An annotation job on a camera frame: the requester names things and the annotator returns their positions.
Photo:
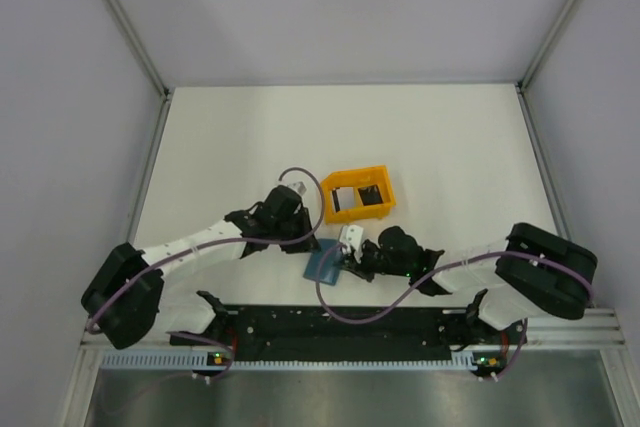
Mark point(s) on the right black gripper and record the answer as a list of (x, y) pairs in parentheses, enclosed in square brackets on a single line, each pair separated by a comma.
[(359, 267)]

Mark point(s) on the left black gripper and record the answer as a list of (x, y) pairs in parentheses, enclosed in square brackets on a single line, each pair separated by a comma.
[(301, 215)]

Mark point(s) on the blue leather card holder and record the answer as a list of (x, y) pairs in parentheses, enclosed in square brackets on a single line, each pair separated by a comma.
[(325, 265)]

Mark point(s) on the yellow plastic bin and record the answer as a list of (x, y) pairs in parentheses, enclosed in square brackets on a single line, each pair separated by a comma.
[(336, 212)]

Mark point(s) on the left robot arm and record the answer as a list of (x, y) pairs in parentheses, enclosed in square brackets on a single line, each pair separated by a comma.
[(131, 294)]

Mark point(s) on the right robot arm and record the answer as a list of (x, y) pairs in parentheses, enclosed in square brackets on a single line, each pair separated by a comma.
[(531, 273)]

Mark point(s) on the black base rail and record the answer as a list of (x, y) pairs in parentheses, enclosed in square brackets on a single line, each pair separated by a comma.
[(298, 333)]

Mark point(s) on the white cable duct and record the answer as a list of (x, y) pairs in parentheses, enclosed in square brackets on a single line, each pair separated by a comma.
[(203, 361)]

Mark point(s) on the aluminium frame rail front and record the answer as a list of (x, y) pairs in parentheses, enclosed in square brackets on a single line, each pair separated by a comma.
[(597, 326)]

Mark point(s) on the left aluminium frame post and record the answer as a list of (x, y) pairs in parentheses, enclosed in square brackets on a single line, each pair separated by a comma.
[(136, 46)]

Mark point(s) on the aluminium frame post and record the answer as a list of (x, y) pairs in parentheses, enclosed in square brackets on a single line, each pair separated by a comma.
[(553, 35), (136, 46)]

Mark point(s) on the right aluminium frame post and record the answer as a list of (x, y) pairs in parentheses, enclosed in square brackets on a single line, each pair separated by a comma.
[(553, 35)]

